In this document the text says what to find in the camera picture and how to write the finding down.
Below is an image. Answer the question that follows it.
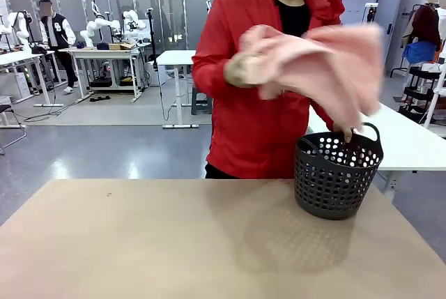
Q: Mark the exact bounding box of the person's right hand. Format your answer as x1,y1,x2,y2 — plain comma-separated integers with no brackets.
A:
222,52,266,89

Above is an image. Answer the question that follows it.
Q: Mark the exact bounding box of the person's left hand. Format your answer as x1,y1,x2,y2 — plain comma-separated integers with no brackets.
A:
332,123,363,144

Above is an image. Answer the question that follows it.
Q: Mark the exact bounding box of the pink terry towel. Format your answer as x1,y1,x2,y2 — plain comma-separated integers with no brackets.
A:
240,23,386,132

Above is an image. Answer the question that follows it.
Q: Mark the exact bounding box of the person's left forearm red sleeve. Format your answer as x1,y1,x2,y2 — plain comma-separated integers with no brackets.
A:
309,99,344,133

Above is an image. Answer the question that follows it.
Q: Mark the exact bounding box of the person's right forearm red sleeve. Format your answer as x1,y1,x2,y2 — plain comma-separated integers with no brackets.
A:
191,47,238,100

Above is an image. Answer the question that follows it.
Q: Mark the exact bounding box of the grey stool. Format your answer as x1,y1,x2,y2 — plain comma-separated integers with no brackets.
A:
190,86,213,116

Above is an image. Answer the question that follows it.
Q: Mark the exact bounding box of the person in red jacket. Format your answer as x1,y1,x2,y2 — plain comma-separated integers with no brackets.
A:
191,0,349,180

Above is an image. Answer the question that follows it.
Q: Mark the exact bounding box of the large white table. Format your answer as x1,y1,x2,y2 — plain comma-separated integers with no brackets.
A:
306,102,446,202

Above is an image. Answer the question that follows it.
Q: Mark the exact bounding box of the dark grey perforated basket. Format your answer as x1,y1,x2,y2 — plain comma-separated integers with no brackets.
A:
293,122,385,221

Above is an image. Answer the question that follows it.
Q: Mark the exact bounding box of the small white desk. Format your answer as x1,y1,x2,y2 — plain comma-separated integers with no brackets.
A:
155,49,200,130

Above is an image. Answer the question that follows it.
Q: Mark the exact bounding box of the black trolley cart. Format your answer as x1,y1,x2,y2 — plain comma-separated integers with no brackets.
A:
399,65,444,123

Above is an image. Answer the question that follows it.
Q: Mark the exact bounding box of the black tripod pole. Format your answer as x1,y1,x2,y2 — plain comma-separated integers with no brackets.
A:
146,7,160,72

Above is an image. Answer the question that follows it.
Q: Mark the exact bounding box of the blue cloth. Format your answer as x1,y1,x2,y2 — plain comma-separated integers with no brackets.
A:
401,40,442,63

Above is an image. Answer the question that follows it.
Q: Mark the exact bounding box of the dark red coat on stand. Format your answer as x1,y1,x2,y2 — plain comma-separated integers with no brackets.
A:
403,3,443,52

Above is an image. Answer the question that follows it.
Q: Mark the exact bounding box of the white desk with robot arms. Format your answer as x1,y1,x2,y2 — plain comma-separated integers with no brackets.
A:
68,46,144,104

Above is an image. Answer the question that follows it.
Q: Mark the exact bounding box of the person in varsity jacket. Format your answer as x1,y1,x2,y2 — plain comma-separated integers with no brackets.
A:
38,0,80,95

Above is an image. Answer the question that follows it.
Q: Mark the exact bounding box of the long white desk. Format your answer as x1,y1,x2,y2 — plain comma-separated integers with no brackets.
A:
0,50,66,108

